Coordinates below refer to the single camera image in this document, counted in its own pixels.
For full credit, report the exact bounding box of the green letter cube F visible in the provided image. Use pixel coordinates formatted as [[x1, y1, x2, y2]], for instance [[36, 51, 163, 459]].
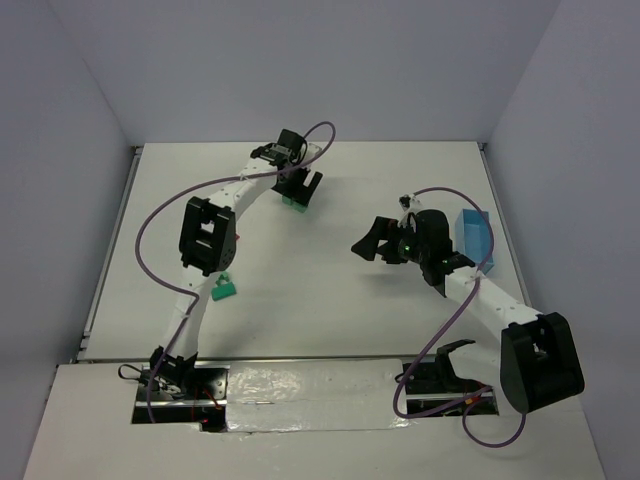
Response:
[[291, 202, 307, 213]]

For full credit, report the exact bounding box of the blue plastic bin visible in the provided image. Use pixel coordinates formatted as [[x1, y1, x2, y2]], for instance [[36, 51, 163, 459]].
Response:
[[455, 209, 492, 264]]

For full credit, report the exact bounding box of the green arch block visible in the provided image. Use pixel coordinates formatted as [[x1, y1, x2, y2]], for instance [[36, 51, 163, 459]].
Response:
[[211, 282, 237, 302], [216, 272, 231, 286]]

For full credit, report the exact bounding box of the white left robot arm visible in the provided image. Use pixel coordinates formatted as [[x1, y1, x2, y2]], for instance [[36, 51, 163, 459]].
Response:
[[134, 129, 327, 398]]

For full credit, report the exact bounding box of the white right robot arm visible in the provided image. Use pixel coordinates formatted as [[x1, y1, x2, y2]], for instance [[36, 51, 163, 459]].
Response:
[[351, 209, 585, 414]]

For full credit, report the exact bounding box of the white front cover board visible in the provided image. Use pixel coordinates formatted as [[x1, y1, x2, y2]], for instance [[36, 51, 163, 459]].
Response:
[[25, 364, 604, 479]]

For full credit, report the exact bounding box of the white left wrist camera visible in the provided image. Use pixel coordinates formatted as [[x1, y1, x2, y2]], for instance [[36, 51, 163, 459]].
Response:
[[301, 143, 322, 162]]

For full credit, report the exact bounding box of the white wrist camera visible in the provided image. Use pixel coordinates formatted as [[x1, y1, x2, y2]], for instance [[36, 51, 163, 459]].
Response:
[[399, 194, 424, 224], [301, 143, 322, 162]]

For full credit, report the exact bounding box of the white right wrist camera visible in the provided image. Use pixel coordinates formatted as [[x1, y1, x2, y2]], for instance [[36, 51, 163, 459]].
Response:
[[399, 194, 424, 224]]

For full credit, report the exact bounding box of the aluminium table edge rail right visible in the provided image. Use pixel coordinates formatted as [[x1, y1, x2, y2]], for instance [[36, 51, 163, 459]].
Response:
[[478, 143, 536, 308]]

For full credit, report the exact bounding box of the aluminium table edge rail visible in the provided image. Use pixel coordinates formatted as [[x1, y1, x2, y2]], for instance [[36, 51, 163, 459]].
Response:
[[478, 143, 536, 308], [70, 145, 144, 364]]

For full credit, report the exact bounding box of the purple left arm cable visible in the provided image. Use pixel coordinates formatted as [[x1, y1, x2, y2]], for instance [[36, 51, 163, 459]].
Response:
[[135, 121, 337, 424]]

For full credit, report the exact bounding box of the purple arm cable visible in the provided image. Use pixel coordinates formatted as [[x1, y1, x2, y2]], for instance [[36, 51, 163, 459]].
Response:
[[392, 187, 527, 448], [135, 121, 337, 424]]

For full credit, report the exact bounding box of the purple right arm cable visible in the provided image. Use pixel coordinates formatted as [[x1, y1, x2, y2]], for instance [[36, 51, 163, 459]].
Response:
[[392, 187, 527, 448]]

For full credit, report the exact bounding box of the aluminium table edge rail left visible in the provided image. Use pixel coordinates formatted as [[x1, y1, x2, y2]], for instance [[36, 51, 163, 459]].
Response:
[[70, 145, 144, 364]]

